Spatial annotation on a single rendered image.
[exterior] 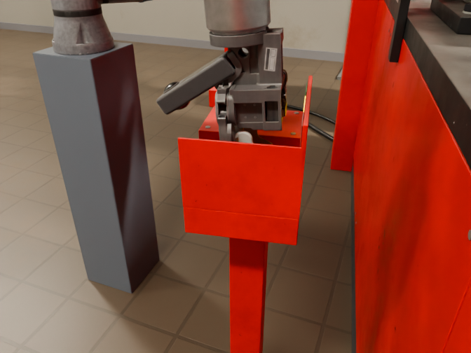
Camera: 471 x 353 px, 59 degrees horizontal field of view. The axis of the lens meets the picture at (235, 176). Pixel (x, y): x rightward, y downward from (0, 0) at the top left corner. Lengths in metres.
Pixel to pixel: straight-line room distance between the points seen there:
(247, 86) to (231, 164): 0.10
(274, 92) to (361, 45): 1.46
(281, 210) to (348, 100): 1.48
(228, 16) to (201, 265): 1.16
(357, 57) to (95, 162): 1.23
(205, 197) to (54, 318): 0.99
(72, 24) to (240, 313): 0.77
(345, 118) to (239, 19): 1.59
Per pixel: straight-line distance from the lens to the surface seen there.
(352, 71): 1.96
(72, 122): 1.19
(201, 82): 0.52
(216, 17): 0.49
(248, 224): 0.57
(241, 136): 0.53
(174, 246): 1.62
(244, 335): 0.85
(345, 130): 2.06
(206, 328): 1.34
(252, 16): 0.48
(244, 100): 0.50
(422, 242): 0.61
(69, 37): 1.13
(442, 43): 0.79
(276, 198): 0.54
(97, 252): 1.42
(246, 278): 0.74
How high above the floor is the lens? 1.03
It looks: 30 degrees down
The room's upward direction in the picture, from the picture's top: straight up
